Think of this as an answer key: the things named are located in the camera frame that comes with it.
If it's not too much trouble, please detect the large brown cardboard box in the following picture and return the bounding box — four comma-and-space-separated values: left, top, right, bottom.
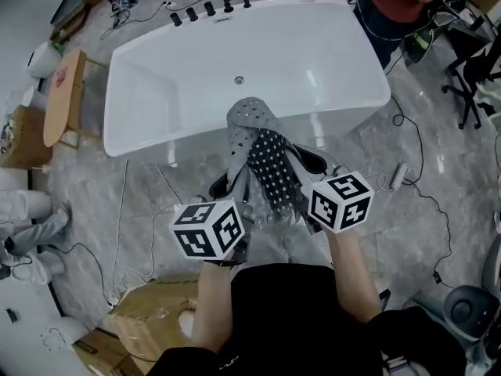
106, 274, 201, 376

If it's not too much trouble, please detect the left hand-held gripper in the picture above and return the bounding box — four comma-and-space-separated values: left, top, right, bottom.
168, 165, 256, 268

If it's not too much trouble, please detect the dark grey round device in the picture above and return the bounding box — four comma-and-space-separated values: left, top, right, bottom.
443, 284, 501, 343

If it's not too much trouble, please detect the person's right forearm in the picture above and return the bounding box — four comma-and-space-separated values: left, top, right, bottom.
326, 228, 383, 325

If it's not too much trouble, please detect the black backpack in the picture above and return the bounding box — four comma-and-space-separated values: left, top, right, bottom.
402, 12, 449, 65

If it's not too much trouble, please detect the tangle of cables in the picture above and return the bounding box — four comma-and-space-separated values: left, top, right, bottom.
99, 0, 173, 41

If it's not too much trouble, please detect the wooden coffee table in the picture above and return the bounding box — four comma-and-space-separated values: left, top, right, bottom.
41, 48, 109, 150

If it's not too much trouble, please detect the thin black cable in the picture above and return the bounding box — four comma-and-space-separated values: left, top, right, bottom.
0, 237, 114, 309

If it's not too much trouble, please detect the white toilet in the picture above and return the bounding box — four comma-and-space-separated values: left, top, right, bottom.
0, 166, 52, 223
9, 248, 66, 286

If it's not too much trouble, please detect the white cabinet unit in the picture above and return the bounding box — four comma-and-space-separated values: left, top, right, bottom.
0, 272, 92, 376

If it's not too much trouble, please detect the black cable with adapter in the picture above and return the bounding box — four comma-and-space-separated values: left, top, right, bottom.
385, 94, 457, 289

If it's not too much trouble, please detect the black office chair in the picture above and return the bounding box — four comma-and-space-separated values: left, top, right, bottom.
441, 25, 501, 131

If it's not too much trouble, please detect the flat brown cardboard box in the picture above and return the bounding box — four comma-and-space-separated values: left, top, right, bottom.
71, 328, 132, 376

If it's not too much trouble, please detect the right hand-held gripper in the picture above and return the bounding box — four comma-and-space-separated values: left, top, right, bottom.
291, 143, 376, 235

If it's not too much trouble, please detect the thin white cable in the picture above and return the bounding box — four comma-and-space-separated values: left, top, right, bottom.
110, 158, 177, 303

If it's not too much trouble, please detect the white bathtub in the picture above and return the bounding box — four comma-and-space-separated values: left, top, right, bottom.
103, 0, 391, 168

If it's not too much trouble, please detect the person's left forearm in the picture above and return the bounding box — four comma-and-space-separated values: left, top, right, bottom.
190, 262, 236, 354

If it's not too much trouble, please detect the person's black clothing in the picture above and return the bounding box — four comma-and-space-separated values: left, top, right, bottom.
146, 263, 469, 376

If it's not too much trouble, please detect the grey perforated rubber mat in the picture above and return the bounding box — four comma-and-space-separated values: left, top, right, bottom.
225, 96, 312, 221

